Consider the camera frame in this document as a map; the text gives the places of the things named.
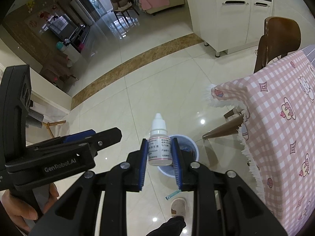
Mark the white dropper bottle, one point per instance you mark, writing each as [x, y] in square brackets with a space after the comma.
[159, 140]

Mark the wooden coat rack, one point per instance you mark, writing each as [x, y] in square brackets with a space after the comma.
[53, 126]

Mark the small table with brown cloth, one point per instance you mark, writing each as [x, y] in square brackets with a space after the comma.
[57, 67]

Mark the dark television stand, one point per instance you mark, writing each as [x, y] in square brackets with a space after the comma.
[78, 38]

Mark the blue plastic bucket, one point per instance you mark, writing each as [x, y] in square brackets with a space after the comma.
[189, 150]

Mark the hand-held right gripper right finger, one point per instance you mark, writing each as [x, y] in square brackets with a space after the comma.
[176, 167]

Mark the beige slipper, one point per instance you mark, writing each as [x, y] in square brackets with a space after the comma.
[178, 206]

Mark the teal jar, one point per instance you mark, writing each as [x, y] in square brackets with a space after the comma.
[60, 46]

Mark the purple checked tablecloth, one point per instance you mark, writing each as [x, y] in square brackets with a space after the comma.
[310, 52]

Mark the white standing air conditioner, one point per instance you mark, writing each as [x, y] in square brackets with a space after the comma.
[82, 11]

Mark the small teal plastic strip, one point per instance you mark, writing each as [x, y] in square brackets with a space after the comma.
[173, 194]

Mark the person's left hand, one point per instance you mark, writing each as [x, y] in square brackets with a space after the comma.
[17, 209]

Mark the dark wooden chair with cushion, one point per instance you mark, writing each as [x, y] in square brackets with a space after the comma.
[123, 2]

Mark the person's dark trouser leg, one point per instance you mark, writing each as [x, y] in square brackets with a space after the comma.
[167, 227]

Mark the white sideboard cabinet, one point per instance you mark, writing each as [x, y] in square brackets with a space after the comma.
[231, 22]

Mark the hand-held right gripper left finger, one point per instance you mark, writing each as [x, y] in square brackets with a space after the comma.
[143, 167]

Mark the flat screen television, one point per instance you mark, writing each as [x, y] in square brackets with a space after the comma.
[61, 25]

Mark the brown wooden chair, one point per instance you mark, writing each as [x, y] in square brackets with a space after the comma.
[280, 36]

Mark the pink checked tablecloth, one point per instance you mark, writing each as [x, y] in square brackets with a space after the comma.
[283, 127]

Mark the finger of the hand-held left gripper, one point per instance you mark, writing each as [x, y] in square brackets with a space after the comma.
[78, 136]
[108, 137]

